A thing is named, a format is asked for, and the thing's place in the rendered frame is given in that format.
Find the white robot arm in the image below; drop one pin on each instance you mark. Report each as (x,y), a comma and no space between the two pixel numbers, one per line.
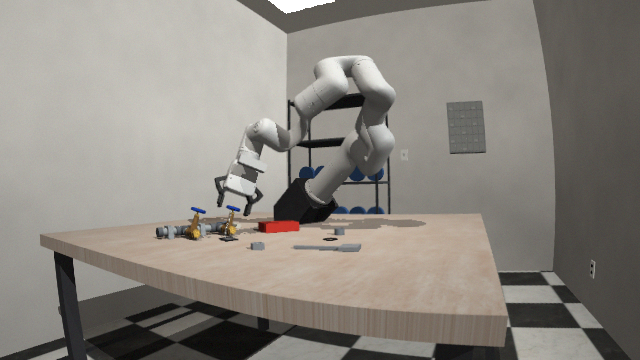
(330,86)

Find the grey hex nut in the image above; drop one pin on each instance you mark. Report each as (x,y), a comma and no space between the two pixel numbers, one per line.
(257,246)

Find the grey pipe manifold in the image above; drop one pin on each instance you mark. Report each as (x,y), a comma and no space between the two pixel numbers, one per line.
(191,231)

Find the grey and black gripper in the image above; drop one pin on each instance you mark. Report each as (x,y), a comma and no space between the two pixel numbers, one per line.
(243,180)

